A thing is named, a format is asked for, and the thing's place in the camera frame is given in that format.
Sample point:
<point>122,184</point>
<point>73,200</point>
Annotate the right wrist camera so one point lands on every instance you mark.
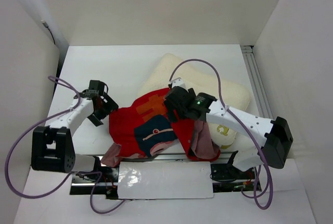
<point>177,82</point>

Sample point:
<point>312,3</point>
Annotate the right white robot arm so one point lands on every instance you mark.
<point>272,138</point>

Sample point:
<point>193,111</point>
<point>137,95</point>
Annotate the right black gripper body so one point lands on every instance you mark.
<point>180,113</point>

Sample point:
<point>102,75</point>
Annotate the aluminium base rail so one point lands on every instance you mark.
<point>224,179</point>

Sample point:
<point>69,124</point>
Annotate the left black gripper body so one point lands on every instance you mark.
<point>105,108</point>

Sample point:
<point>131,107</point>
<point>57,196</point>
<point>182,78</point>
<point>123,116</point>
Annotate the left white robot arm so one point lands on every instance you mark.
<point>52,145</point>

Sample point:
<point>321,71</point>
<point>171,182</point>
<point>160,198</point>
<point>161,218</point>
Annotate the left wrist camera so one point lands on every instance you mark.
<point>98,87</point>

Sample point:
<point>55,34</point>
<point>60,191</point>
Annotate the red patterned pillowcase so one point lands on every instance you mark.
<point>143,130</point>

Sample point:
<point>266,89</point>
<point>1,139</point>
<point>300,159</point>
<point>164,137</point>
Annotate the right aluminium side rail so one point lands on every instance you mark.
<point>260,96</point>

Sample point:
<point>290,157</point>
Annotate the white cover plate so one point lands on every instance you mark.
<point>164,180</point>

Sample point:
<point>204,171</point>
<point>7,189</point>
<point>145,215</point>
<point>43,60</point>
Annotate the cream pillow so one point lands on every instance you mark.
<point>233,94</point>

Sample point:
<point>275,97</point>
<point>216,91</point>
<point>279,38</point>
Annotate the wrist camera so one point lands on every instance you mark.
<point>98,87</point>
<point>177,82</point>

